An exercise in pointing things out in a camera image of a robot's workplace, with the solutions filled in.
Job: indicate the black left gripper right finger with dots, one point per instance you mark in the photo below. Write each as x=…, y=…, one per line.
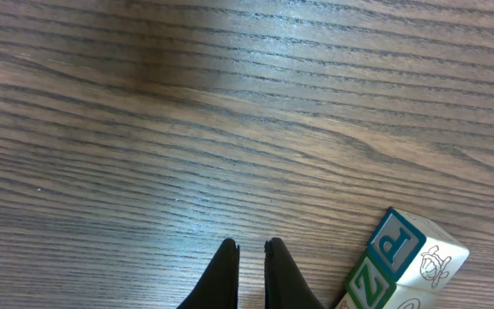
x=285, y=287

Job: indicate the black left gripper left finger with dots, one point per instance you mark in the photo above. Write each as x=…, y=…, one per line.
x=217, y=288

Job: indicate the red M letter block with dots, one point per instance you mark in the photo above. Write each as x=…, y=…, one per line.
x=370, y=287

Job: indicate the blue-sided picture block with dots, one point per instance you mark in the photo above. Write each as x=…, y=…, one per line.
x=415, y=251

